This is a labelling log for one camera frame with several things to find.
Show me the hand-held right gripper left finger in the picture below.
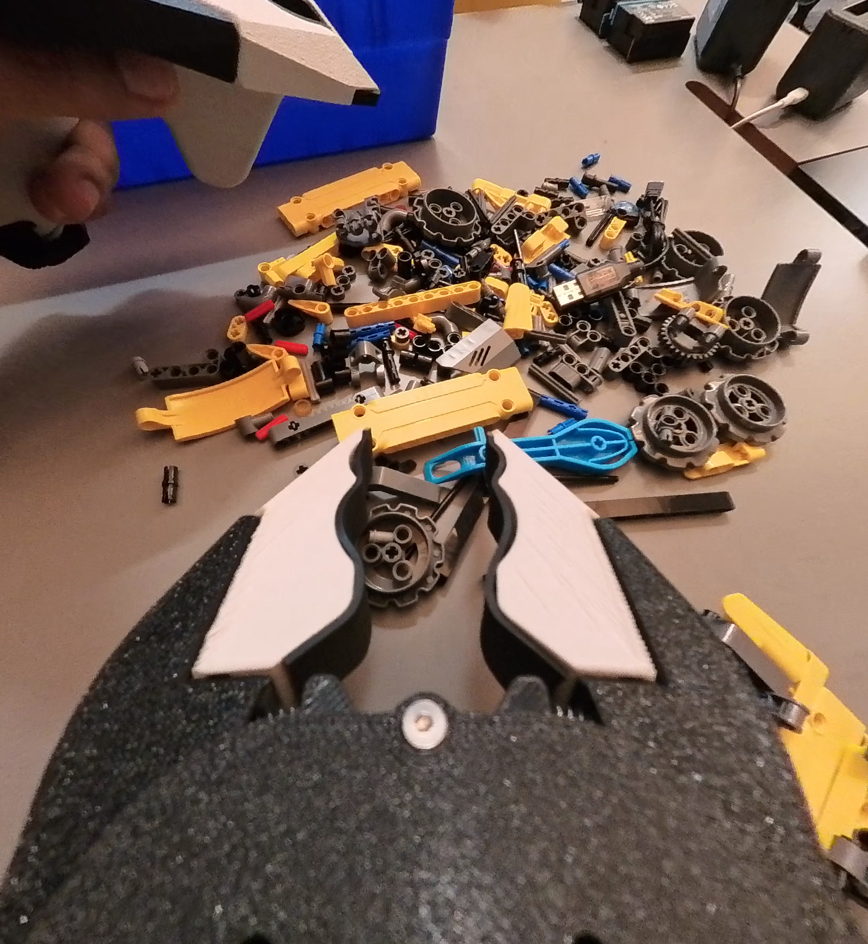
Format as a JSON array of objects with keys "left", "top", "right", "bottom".
[{"left": 192, "top": 428, "right": 374, "bottom": 706}]

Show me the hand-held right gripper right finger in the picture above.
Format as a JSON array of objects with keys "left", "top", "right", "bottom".
[{"left": 480, "top": 430, "right": 658, "bottom": 706}]

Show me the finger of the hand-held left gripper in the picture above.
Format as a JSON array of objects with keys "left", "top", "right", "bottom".
[{"left": 235, "top": 0, "right": 382, "bottom": 106}]

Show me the dark grey toothed wheel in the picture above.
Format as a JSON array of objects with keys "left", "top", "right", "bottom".
[{"left": 349, "top": 501, "right": 455, "bottom": 612}]

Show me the pile of toy brick pieces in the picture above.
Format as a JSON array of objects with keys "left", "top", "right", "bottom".
[{"left": 133, "top": 151, "right": 824, "bottom": 613}]

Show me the person's left hand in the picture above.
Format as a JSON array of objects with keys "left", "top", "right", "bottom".
[{"left": 0, "top": 52, "right": 180, "bottom": 227}]

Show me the blue plastic storage bin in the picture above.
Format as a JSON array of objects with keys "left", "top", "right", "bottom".
[{"left": 109, "top": 0, "right": 455, "bottom": 189}]

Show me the long black brick beam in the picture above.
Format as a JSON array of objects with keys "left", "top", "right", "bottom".
[{"left": 585, "top": 492, "right": 736, "bottom": 521}]

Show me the cyan brick separator tool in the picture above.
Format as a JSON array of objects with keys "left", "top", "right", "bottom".
[{"left": 424, "top": 418, "right": 639, "bottom": 488}]

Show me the yellow flat brick panel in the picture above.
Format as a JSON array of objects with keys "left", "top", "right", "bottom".
[
  {"left": 277, "top": 161, "right": 422, "bottom": 238},
  {"left": 330, "top": 366, "right": 536, "bottom": 454}
]

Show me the yellow curved brick panel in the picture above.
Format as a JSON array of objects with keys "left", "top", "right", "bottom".
[{"left": 135, "top": 347, "right": 307, "bottom": 443}]

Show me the yellow brick pulley assembly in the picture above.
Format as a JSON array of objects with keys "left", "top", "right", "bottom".
[{"left": 701, "top": 592, "right": 868, "bottom": 923}]

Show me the black open-lid battery charger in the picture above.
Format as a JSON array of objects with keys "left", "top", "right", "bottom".
[{"left": 695, "top": 0, "right": 800, "bottom": 75}]

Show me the black two-slot battery charger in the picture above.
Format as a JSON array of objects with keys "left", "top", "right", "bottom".
[{"left": 777, "top": 0, "right": 868, "bottom": 122}]

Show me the black USB cable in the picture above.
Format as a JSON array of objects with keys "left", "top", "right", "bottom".
[{"left": 552, "top": 180, "right": 674, "bottom": 311}]

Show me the black camera battery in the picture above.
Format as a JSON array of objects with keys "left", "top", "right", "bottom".
[
  {"left": 577, "top": 0, "right": 627, "bottom": 41},
  {"left": 611, "top": 0, "right": 696, "bottom": 63}
]

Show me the white charging cable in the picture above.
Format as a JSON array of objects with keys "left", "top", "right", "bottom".
[{"left": 729, "top": 87, "right": 811, "bottom": 130}]

